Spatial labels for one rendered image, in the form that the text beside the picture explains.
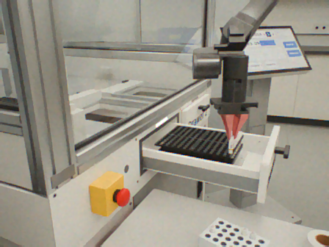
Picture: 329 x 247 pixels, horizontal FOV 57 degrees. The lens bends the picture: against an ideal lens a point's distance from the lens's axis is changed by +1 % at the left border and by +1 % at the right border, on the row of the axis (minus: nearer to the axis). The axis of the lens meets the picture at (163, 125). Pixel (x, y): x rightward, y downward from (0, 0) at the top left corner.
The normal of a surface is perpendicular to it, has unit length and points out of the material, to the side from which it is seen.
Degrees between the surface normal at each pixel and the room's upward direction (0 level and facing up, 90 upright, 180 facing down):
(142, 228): 0
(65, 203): 90
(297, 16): 90
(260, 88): 90
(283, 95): 90
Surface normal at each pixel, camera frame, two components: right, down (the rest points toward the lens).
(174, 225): 0.00, -0.94
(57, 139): 0.91, 0.14
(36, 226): -0.42, 0.30
